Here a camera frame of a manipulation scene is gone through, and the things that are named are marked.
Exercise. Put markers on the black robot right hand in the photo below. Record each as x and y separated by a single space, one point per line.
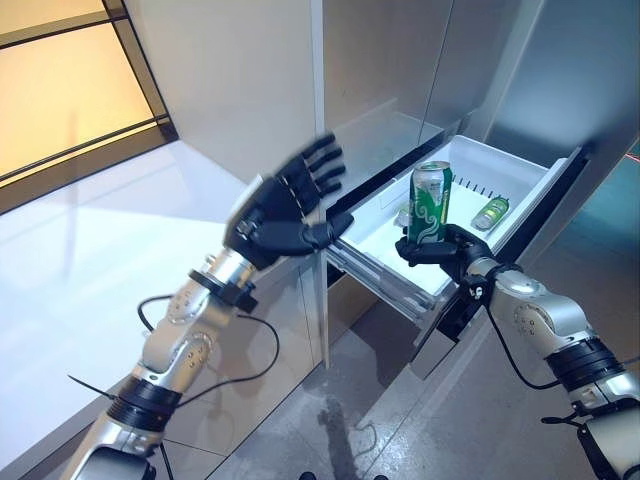
462 250

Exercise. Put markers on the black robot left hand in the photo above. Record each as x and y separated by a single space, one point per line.
280 220

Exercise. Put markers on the tall green beer can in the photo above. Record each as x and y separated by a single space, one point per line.
429 210

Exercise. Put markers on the fridge drawer front panel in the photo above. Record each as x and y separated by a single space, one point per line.
530 230

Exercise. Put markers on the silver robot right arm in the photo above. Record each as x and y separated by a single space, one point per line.
550 320

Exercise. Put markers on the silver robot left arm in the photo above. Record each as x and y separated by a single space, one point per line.
175 340

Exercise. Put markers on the white fridge drawer bin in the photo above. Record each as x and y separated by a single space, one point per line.
380 240

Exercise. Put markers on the stainless steel fridge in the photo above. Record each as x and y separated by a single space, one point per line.
380 60

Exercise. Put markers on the small green beer can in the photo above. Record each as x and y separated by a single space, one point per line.
491 213
403 216

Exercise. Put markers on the white counter cabinet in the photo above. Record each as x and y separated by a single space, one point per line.
280 360

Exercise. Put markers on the tall white cabinet panel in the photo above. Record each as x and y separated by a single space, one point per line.
225 75

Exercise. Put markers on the black zip tie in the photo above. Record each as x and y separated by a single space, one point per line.
90 386

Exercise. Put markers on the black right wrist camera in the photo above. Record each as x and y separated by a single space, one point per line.
477 291

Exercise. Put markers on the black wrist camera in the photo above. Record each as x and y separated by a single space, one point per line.
240 297
477 291

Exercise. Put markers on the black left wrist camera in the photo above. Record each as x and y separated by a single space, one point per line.
240 297

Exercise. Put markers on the dark window frame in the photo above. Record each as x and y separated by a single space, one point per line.
150 90

